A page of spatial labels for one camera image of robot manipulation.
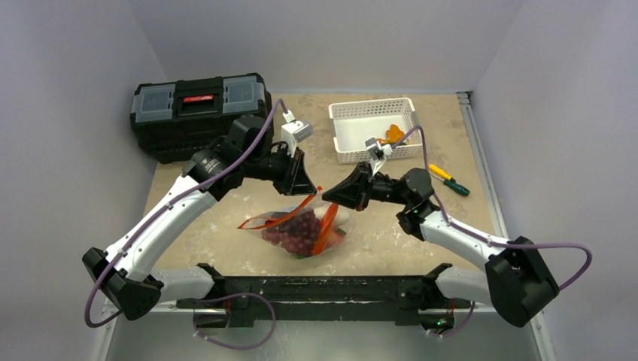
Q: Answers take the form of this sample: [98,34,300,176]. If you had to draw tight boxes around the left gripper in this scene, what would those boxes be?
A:
[242,142,316,195]

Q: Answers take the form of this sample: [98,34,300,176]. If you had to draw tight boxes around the white radish with leaves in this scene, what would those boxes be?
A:
[314,204,351,227]

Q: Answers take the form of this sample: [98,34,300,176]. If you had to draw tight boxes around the clear zip top bag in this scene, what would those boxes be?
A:
[238,187,355,259]

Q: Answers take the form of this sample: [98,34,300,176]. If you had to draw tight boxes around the dark red grapes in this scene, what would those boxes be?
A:
[261,210,321,258]

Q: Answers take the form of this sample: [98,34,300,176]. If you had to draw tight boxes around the orange carrot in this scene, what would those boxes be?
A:
[311,222,333,256]

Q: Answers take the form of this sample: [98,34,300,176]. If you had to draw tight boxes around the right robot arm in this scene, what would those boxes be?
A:
[321,162,561,327]

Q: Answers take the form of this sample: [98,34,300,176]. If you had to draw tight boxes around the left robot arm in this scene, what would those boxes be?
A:
[82,115,317,320]

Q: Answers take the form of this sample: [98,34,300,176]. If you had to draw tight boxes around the white plastic basket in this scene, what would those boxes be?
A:
[328,97,421,164]

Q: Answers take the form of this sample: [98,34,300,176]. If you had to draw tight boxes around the orange pepper piece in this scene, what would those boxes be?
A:
[376,124,406,144]

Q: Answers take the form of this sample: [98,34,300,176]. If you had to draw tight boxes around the black toolbox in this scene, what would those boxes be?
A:
[129,73,272,164]

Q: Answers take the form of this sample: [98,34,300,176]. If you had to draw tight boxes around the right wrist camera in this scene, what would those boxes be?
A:
[365,138,393,175]

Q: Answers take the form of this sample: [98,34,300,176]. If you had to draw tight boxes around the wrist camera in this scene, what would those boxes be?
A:
[281,111,314,154]
[365,138,393,175]

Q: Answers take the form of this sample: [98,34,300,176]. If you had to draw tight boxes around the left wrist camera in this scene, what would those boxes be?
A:
[281,111,314,154]

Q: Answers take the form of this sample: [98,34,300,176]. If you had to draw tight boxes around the yellow handled screwdriver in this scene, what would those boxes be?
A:
[428,164,456,183]

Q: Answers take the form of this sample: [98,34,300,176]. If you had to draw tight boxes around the green handled screwdriver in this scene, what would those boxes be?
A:
[430,172,470,197]

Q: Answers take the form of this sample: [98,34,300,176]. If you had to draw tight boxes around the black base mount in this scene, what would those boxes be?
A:
[177,275,470,330]

